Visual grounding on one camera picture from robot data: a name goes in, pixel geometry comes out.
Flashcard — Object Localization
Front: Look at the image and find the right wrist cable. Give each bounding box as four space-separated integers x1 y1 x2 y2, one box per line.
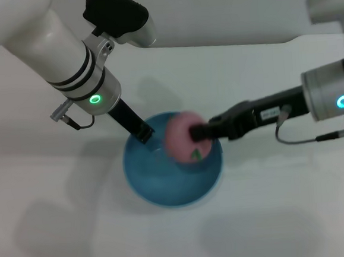
272 100 344 147

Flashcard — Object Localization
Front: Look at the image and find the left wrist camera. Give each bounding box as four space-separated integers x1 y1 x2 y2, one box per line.
81 0 159 52

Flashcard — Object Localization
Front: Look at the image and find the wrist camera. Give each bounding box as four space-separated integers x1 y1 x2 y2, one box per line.
304 0 344 37
81 0 159 52

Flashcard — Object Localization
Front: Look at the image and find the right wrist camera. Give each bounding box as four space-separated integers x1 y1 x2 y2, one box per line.
304 0 344 37

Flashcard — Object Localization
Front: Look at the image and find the blue bowl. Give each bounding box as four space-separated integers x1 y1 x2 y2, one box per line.
119 107 228 212

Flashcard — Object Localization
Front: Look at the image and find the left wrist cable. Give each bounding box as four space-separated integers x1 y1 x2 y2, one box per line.
49 107 97 132

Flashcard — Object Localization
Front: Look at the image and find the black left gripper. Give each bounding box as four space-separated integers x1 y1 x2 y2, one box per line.
105 96 157 147

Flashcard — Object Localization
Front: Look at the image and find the wrist cable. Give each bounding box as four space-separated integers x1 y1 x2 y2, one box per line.
49 107 97 132
272 100 344 147

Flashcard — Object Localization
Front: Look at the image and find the pink peach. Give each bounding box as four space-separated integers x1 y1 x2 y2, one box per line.
162 109 215 166

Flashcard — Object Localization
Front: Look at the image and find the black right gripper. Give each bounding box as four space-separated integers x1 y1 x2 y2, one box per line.
187 85 310 144

